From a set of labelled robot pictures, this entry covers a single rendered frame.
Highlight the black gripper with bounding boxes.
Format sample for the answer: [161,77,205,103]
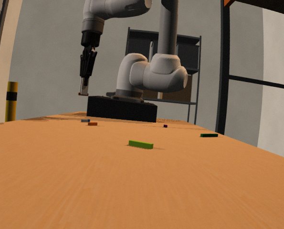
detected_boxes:
[79,32,101,95]

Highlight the green rectangular bar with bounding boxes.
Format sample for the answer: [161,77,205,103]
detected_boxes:
[128,140,153,149]

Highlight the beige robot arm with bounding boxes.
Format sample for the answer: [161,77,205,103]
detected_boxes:
[81,0,188,103]

